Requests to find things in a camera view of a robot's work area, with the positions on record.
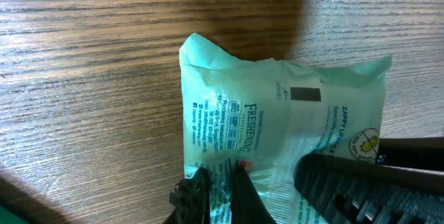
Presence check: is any light green wipes packet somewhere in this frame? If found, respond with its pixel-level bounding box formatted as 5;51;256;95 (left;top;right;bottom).
179;34;392;223

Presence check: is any green 3M gloves package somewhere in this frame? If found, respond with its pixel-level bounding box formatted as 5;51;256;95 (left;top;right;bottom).
0;207;29;224

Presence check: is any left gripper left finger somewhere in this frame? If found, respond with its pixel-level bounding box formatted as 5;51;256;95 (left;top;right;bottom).
163;168;212;224

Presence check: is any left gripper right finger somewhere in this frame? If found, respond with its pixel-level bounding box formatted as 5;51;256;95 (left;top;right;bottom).
230;166;276;224

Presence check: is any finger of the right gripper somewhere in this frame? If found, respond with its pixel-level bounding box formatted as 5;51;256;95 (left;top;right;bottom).
294;137;443;223

